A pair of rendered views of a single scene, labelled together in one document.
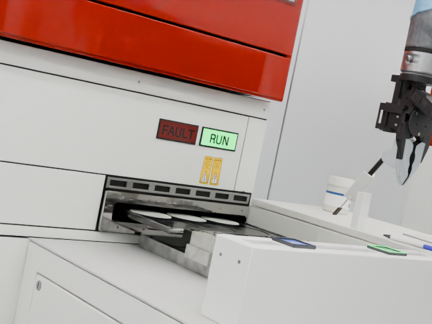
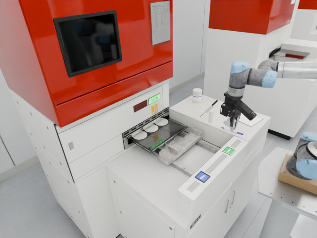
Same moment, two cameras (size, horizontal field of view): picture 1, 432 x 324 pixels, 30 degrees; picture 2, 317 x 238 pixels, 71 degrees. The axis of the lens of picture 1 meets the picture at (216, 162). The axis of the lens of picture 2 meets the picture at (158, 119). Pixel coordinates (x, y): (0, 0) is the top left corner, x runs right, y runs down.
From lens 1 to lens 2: 0.92 m
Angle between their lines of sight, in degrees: 29
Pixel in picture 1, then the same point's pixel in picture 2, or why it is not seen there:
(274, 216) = (179, 115)
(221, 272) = (182, 201)
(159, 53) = (127, 91)
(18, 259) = (104, 172)
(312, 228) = (194, 122)
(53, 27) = (85, 109)
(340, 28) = not seen: outside the picture
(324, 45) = not seen: outside the picture
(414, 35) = (233, 82)
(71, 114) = (103, 125)
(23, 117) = (87, 137)
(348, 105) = (178, 10)
